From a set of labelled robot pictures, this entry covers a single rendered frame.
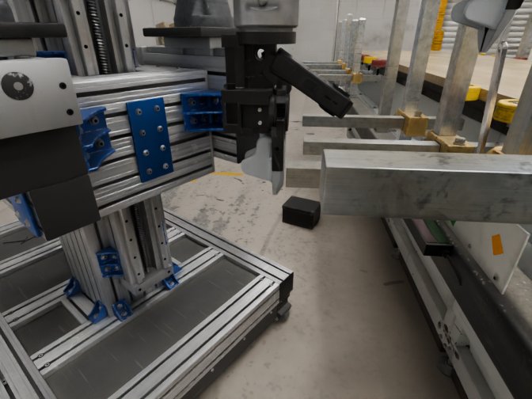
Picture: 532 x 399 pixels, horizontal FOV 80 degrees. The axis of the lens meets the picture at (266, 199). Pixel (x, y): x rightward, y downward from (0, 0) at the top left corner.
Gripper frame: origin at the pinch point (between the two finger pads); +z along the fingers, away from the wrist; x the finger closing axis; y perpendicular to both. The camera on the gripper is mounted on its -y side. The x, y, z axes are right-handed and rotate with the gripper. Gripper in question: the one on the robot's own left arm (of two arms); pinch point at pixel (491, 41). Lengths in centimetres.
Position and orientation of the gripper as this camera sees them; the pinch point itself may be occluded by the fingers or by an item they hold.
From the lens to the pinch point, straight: 57.3
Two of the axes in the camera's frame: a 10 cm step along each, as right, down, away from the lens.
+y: -10.0, -0.2, 0.5
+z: 0.0, 8.9, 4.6
